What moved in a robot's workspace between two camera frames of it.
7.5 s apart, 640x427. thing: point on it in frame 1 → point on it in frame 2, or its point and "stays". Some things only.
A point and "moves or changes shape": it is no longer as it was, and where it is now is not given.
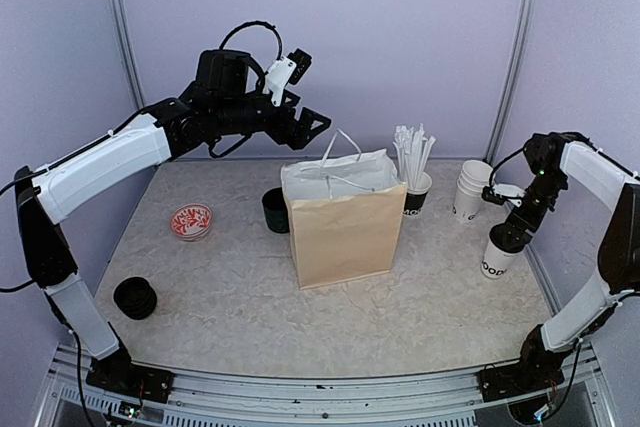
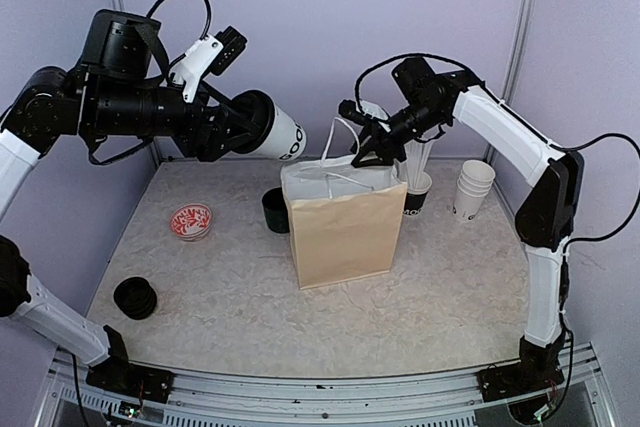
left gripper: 284,134 → 208,145
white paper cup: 495,262 → 285,141
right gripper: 515,223 → 383,142
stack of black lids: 136,297 stays
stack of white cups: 474,177 stays
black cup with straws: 415,148 stays
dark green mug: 275,210 stays
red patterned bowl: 191,222 stays
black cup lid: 507,238 moves or changes shape
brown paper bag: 345,213 stays
